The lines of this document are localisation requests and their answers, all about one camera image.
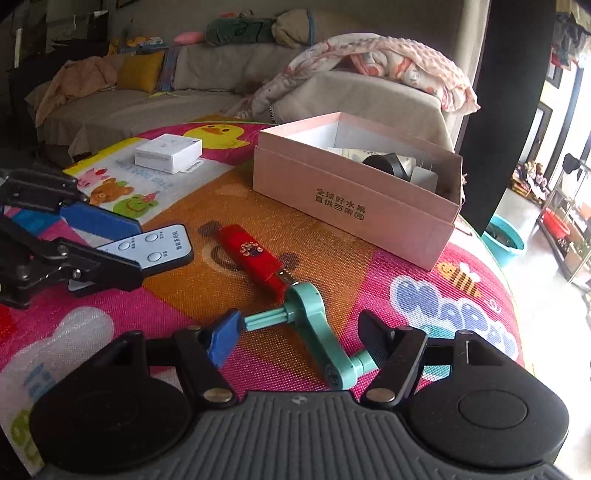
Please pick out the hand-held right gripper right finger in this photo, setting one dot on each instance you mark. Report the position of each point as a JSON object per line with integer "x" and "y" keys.
{"x": 376, "y": 330}

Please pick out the peach cloth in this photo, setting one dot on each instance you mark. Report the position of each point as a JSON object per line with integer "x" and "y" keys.
{"x": 74, "y": 81}

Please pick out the teal plastic basin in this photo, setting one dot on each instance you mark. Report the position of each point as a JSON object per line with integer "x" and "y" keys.
{"x": 505, "y": 240}

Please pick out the red rectangular case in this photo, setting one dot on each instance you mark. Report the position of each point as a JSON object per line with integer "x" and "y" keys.
{"x": 249, "y": 256}

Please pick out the green plush pillow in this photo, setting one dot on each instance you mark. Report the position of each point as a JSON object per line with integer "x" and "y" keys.
{"x": 240, "y": 31}

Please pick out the cream cosmetic tube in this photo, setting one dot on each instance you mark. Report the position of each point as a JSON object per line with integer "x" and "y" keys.
{"x": 355, "y": 153}

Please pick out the beige plush pillow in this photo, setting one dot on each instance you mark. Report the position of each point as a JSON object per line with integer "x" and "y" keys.
{"x": 295, "y": 27}

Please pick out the pink plush toy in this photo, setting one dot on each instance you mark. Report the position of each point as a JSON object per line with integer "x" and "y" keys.
{"x": 189, "y": 37}

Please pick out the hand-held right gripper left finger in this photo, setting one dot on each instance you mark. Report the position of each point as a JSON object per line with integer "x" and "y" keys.
{"x": 226, "y": 339}

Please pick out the pink floral blanket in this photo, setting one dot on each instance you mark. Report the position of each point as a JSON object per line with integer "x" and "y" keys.
{"x": 392, "y": 60}

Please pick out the yellow cushion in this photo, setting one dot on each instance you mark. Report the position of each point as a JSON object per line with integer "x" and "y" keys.
{"x": 141, "y": 71}

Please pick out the white remote control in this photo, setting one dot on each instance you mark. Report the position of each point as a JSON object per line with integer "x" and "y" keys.
{"x": 159, "y": 244}

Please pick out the black round object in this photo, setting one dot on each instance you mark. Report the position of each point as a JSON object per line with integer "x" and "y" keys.
{"x": 385, "y": 164}

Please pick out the small white product box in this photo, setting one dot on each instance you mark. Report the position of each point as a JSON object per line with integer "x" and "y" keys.
{"x": 166, "y": 152}

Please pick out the hanging clothes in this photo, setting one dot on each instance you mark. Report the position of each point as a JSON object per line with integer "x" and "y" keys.
{"x": 572, "y": 46}

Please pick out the red plastic basin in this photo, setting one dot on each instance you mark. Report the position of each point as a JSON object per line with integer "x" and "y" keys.
{"x": 556, "y": 224}

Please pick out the metal shelving rack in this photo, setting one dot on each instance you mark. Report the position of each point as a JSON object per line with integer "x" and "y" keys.
{"x": 572, "y": 249}

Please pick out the white charger plug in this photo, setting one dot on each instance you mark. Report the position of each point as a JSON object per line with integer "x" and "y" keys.
{"x": 422, "y": 177}

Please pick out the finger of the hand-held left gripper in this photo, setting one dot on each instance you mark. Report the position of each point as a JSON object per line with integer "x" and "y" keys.
{"x": 106, "y": 270}
{"x": 101, "y": 221}

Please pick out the pink cardboard box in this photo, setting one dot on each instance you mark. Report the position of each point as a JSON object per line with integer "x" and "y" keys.
{"x": 346, "y": 203}

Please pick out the colourful printed play mat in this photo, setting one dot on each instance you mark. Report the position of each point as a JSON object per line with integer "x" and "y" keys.
{"x": 323, "y": 258}

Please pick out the beige sofa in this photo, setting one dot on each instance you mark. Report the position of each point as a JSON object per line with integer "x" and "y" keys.
{"x": 207, "y": 74}

